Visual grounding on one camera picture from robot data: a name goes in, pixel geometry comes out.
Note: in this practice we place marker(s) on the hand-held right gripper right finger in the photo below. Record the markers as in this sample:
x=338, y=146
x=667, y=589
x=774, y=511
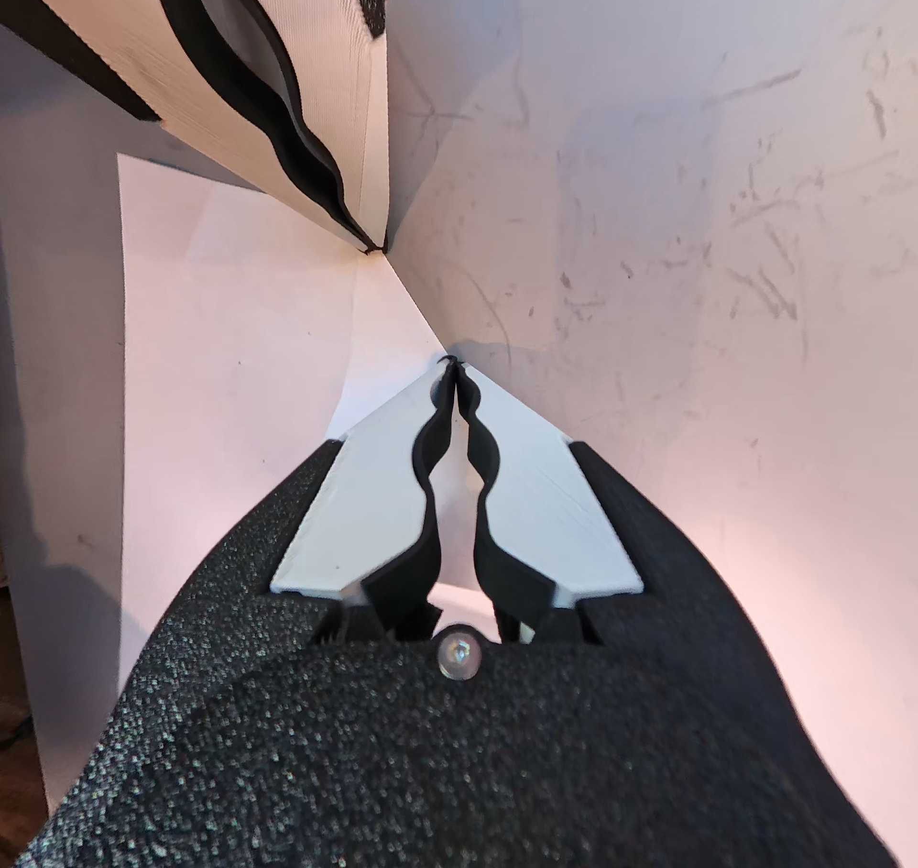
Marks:
x=552, y=516

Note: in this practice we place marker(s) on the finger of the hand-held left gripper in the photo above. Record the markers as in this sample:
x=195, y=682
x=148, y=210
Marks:
x=143, y=57
x=330, y=57

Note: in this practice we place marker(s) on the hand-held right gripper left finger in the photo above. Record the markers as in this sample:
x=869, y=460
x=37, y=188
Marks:
x=358, y=516

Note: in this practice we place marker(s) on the white paper sheet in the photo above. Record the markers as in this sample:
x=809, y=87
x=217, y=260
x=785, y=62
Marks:
x=251, y=380

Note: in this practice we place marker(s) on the grey desk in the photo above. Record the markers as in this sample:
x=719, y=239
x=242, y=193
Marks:
x=645, y=237

